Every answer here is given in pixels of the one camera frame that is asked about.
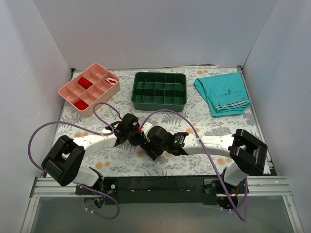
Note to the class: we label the red rolled cloth lower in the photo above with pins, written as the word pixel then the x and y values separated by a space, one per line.
pixel 81 105

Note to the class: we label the red rolled cloth upper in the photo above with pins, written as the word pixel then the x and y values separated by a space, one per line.
pixel 85 83

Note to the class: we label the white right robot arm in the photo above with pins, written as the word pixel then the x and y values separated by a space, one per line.
pixel 247 151

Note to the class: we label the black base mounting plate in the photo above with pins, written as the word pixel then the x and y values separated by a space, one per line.
pixel 166 189

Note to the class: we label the red white rolled cloth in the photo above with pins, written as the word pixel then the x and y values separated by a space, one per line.
pixel 111 81

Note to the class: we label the teal shorts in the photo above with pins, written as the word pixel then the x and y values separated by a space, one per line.
pixel 225 94

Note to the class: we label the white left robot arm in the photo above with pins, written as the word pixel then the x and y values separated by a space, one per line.
pixel 64 161

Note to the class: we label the pink divided storage box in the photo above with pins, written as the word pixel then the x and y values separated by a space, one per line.
pixel 95 84

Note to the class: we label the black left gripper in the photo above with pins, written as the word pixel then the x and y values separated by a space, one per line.
pixel 135 140

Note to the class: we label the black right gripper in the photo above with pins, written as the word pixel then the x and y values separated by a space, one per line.
pixel 149 149

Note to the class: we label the green divided storage box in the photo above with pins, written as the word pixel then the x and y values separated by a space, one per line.
pixel 153 91

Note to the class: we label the floral table cloth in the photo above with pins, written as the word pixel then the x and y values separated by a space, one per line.
pixel 126 160

